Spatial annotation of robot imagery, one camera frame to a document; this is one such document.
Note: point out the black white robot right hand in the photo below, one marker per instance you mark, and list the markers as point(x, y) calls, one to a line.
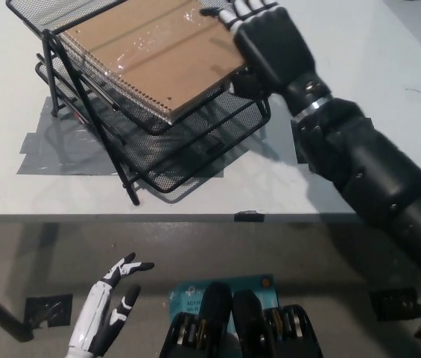
point(277, 48)

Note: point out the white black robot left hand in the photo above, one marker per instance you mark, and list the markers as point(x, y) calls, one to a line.
point(98, 313)

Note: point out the brown spiral notebook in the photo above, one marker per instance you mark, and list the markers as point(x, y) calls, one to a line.
point(150, 56)

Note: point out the black desk leg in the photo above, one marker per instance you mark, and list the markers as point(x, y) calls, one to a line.
point(1, 317)

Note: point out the black mesh file tray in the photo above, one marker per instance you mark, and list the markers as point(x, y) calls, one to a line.
point(180, 149)

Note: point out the black floor tape patch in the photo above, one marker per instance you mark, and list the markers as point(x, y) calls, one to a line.
point(48, 311)
point(396, 306)

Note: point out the black square tape patch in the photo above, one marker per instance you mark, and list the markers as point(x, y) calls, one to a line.
point(301, 145)

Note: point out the grey tape patch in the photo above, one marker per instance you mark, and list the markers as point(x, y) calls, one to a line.
point(65, 156)

